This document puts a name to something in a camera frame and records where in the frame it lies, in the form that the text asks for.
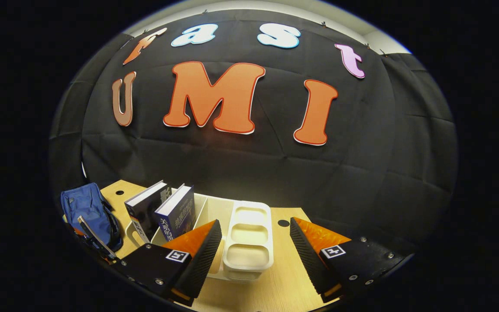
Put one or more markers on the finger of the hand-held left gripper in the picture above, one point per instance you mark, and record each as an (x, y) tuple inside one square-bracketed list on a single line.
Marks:
[(98, 238)]

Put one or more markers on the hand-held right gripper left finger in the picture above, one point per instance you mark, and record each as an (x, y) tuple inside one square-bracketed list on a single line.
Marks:
[(199, 268)]

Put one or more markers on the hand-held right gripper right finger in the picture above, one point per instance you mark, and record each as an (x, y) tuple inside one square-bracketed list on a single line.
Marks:
[(310, 264)]

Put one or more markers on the blue schoolbag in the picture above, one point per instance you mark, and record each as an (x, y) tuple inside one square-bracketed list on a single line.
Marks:
[(85, 203)]

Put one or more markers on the white plastic bookshelf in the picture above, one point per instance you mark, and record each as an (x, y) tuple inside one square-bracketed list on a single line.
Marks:
[(249, 255)]

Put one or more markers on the white book with grey photo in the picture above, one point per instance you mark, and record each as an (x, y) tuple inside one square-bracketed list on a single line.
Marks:
[(145, 208)]

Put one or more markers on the dark blue book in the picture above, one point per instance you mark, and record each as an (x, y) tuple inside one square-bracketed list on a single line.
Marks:
[(180, 214)]

